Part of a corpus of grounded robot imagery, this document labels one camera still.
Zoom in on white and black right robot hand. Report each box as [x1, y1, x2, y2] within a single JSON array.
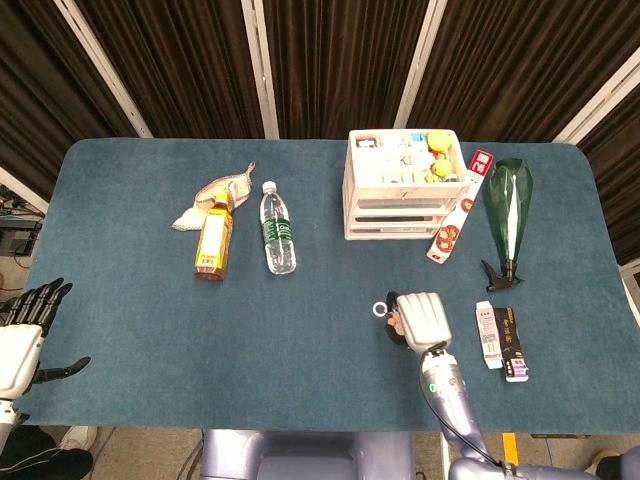
[[385, 291, 454, 354]]

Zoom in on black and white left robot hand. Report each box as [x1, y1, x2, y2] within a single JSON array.
[[0, 277, 92, 400]]

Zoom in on tan plush toy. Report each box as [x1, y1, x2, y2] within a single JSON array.
[[372, 299, 407, 335]]

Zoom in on small white carton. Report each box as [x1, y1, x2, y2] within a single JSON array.
[[474, 301, 505, 370]]

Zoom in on black carton gold lettering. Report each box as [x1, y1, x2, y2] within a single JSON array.
[[493, 305, 530, 383]]

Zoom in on long white box red print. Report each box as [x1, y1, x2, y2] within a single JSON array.
[[426, 148, 495, 264]]

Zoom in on white shoe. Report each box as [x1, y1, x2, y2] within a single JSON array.
[[58, 424, 99, 452]]

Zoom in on black electronics equipment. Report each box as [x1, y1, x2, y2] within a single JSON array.
[[0, 184, 45, 291]]

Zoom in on white plastic drawer organizer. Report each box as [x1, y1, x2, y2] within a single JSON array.
[[342, 128, 472, 242]]

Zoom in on blue felt table cover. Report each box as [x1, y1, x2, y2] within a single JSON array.
[[17, 138, 634, 434]]

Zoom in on green spray bottle black trigger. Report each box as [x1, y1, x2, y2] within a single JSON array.
[[481, 157, 535, 293]]

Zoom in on clear water bottle green label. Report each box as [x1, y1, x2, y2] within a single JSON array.
[[258, 180, 298, 275]]

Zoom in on silver-blue robot torso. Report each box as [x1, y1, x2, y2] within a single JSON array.
[[199, 428, 416, 480]]

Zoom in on amber tea bottle yellow label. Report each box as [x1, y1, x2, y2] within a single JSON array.
[[193, 192, 235, 282]]

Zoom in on white patterned cloth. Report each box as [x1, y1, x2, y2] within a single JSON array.
[[172, 160, 257, 234]]

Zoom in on dark brown pleated curtain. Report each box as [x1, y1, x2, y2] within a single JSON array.
[[0, 0, 640, 266]]

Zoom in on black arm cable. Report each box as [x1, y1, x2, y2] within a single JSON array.
[[438, 417, 514, 472]]

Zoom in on white frame post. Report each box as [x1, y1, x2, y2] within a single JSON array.
[[53, 0, 153, 139], [393, 0, 449, 130], [552, 47, 640, 146], [241, 0, 280, 140], [0, 166, 50, 215]]

